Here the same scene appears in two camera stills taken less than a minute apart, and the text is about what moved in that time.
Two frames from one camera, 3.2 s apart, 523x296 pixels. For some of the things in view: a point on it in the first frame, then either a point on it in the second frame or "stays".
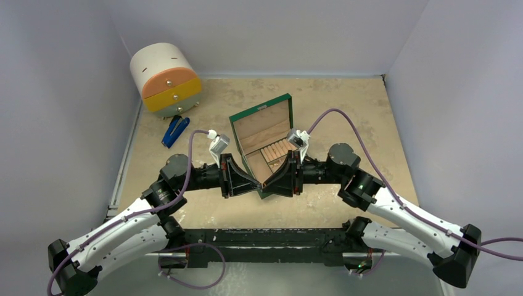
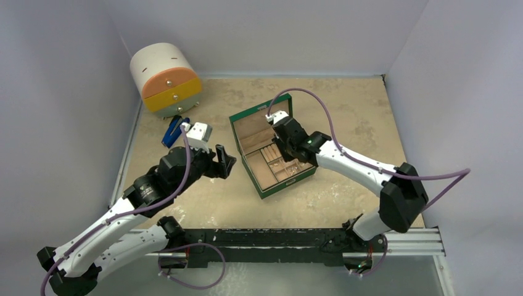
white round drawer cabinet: [166, 79] stays
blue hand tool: [176, 127] stays
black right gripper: [296, 173] to [284, 139]
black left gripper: [233, 179] to [221, 168]
